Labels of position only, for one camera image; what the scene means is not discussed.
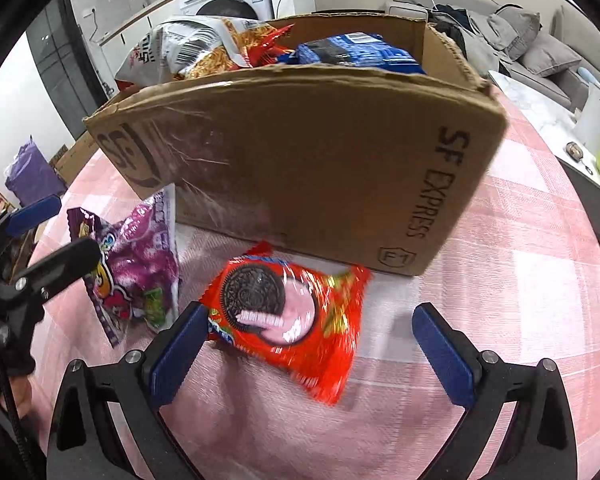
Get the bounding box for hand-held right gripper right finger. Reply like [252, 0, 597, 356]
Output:
[412, 302, 578, 480]

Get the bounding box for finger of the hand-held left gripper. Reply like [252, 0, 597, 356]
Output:
[0, 195, 63, 261]
[10, 238, 102, 303]

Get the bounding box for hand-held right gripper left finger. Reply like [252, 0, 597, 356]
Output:
[46, 301, 210, 480]

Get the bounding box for purple gummy candy packet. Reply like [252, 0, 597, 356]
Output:
[66, 185, 181, 348]

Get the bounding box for red cookie packet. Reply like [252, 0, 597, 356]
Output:
[200, 241, 373, 406]

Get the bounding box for brown cardboard box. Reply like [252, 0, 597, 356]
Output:
[82, 12, 510, 277]

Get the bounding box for white red noodle snack packet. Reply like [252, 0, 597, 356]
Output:
[160, 16, 296, 80]

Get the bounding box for blue cookie packet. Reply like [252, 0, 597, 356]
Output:
[294, 33, 427, 76]

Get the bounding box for purple bag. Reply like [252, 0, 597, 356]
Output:
[5, 137, 67, 207]

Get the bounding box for pink checked tablecloth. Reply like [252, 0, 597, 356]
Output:
[27, 80, 600, 480]

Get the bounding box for flat cardboard box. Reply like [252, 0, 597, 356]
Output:
[50, 130, 101, 187]

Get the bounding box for dark glass door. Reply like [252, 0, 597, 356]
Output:
[25, 0, 107, 137]

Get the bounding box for white kitchen counter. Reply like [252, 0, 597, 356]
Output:
[97, 0, 182, 47]

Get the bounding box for metal tea infuser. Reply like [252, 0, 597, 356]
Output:
[566, 141, 594, 176]

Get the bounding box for marble coffee table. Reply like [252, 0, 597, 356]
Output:
[487, 71, 600, 211]

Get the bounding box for white electric kettle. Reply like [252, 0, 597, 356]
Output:
[575, 82, 600, 154]

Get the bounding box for grey sofa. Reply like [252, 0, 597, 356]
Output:
[387, 0, 597, 112]

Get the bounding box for light grey pillow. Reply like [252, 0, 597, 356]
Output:
[522, 32, 582, 79]

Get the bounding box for pile of clothes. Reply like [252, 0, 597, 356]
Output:
[430, 5, 507, 77]

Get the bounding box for dark grey pillow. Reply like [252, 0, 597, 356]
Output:
[487, 7, 542, 61]

